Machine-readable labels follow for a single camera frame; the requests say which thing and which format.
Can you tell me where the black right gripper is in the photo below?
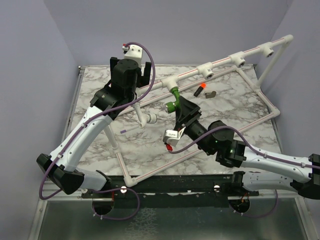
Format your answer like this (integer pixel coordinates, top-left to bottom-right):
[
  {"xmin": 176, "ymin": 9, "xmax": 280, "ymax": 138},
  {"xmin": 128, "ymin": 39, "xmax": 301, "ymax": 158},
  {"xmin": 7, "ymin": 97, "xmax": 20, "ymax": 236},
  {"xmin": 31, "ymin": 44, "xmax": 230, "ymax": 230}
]
[{"xmin": 172, "ymin": 95, "xmax": 214, "ymax": 155}]

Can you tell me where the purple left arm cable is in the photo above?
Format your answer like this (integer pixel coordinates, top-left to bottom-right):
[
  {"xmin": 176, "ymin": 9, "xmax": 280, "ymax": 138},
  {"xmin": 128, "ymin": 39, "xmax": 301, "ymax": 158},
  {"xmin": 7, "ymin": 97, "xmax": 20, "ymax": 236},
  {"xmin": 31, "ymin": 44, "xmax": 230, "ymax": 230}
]
[{"xmin": 39, "ymin": 42, "xmax": 156, "ymax": 201}]

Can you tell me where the grey brown small fitting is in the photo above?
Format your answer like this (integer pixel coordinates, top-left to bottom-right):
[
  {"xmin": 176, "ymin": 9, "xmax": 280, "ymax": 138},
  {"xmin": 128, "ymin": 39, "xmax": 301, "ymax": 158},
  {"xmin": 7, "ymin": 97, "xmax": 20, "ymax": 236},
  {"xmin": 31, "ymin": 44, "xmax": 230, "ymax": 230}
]
[{"xmin": 205, "ymin": 91, "xmax": 217, "ymax": 99}]

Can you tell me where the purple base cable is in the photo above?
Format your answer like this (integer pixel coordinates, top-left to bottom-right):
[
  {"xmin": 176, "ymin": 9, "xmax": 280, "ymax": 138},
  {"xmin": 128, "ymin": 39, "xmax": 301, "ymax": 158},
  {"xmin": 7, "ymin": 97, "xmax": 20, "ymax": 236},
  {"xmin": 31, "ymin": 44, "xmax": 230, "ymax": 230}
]
[
  {"xmin": 227, "ymin": 191, "xmax": 280, "ymax": 219},
  {"xmin": 84, "ymin": 186, "xmax": 141, "ymax": 222}
]

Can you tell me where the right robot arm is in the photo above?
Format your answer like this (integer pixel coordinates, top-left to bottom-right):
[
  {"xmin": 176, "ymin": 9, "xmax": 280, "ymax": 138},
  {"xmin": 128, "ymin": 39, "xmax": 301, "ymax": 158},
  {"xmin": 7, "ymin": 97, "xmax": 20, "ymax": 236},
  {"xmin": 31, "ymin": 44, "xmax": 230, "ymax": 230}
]
[{"xmin": 174, "ymin": 96, "xmax": 320, "ymax": 200}]

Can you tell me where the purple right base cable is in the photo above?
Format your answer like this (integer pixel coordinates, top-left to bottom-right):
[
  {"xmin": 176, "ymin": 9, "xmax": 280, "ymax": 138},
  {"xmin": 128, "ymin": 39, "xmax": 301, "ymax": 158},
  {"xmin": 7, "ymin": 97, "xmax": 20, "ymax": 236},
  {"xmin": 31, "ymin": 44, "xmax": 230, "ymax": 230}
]
[{"xmin": 227, "ymin": 191, "xmax": 280, "ymax": 219}]

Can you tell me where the green water faucet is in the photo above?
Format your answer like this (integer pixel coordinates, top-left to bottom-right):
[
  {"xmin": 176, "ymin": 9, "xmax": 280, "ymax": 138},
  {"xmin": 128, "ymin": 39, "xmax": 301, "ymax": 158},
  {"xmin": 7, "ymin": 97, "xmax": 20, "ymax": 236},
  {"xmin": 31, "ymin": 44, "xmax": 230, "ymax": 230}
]
[{"xmin": 165, "ymin": 87, "xmax": 180, "ymax": 114}]

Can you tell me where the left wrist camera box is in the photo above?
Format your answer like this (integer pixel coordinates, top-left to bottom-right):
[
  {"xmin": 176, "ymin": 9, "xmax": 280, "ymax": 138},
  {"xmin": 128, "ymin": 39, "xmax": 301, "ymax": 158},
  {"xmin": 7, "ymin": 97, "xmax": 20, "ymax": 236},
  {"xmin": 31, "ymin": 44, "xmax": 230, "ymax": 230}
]
[{"xmin": 122, "ymin": 44, "xmax": 143, "ymax": 63}]

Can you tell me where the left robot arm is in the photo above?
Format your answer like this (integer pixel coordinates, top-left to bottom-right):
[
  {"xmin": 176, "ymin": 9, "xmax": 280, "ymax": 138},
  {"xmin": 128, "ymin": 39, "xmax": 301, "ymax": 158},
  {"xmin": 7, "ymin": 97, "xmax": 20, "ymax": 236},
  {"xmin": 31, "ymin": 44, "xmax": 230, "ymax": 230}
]
[{"xmin": 36, "ymin": 57, "xmax": 156, "ymax": 198}]

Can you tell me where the purple capped white pen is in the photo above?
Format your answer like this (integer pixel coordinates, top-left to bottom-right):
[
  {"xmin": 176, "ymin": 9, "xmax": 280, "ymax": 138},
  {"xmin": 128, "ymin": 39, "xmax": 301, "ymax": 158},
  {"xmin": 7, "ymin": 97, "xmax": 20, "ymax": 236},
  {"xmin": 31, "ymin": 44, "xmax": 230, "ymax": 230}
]
[{"xmin": 119, "ymin": 126, "xmax": 139, "ymax": 134}]

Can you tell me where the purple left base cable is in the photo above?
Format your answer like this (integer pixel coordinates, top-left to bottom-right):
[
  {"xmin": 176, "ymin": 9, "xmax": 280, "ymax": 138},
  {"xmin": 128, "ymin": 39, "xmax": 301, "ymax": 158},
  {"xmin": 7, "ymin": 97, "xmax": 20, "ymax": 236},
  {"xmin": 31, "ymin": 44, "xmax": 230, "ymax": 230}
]
[{"xmin": 84, "ymin": 186, "xmax": 141, "ymax": 222}]

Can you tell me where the black orange marker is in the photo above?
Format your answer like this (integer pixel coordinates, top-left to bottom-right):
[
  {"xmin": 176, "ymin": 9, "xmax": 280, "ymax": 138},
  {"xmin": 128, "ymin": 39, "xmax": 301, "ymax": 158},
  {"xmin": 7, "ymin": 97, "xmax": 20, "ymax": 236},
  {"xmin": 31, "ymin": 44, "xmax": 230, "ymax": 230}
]
[{"xmin": 193, "ymin": 83, "xmax": 206, "ymax": 97}]

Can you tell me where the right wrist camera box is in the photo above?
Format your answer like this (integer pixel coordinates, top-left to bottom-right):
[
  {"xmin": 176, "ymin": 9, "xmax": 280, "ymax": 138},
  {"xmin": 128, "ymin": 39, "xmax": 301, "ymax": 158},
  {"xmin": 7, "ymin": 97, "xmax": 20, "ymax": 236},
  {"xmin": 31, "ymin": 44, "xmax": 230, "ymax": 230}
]
[{"xmin": 162, "ymin": 127, "xmax": 185, "ymax": 152}]

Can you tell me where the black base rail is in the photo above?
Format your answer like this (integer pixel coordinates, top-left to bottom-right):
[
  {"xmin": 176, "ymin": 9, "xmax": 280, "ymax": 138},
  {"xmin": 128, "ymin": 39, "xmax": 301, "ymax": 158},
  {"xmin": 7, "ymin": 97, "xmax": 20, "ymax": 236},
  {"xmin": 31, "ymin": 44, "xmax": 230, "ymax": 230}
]
[{"xmin": 79, "ymin": 171, "xmax": 259, "ymax": 209}]

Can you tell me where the white installed faucet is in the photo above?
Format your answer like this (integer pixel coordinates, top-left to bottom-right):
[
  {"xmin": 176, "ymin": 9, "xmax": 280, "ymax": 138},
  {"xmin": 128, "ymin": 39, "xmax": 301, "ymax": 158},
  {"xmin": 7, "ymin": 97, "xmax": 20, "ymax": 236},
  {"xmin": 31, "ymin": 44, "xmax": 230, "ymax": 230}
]
[{"xmin": 132, "ymin": 102, "xmax": 158, "ymax": 129}]

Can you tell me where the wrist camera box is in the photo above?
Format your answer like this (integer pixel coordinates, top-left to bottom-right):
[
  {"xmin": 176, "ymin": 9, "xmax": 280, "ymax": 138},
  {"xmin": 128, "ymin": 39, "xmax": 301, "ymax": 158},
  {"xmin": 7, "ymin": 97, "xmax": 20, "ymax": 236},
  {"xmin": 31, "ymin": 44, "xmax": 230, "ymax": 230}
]
[
  {"xmin": 122, "ymin": 44, "xmax": 143, "ymax": 63},
  {"xmin": 162, "ymin": 127, "xmax": 185, "ymax": 152}
]

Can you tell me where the white PVC pipe frame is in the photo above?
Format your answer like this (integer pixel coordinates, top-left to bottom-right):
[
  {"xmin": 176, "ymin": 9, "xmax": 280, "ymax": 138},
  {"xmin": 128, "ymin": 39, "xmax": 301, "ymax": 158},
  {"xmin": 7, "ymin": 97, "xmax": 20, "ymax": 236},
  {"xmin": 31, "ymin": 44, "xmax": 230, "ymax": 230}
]
[{"xmin": 104, "ymin": 34, "xmax": 294, "ymax": 188}]

